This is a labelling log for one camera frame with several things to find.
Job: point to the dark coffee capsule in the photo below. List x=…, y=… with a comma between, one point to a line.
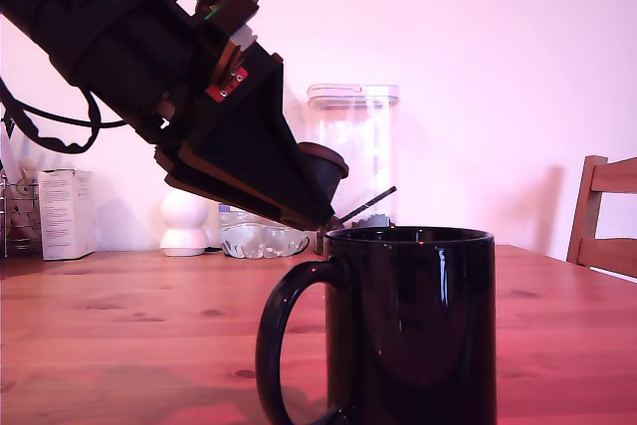
x=326, y=168

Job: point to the glossy black coffee mug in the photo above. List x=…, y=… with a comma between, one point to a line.
x=413, y=325

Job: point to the clear plastic water bottle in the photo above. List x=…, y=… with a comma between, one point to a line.
x=259, y=241

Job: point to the clear plastic storage jar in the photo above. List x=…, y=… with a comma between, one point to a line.
x=358, y=121

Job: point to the black stick in jar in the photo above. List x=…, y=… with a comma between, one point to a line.
x=373, y=200

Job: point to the white printed carton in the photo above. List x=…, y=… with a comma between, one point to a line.
x=64, y=216

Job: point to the wooden chair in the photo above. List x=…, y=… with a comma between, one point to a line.
x=604, y=226

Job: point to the small white round camera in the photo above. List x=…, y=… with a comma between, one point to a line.
x=184, y=226

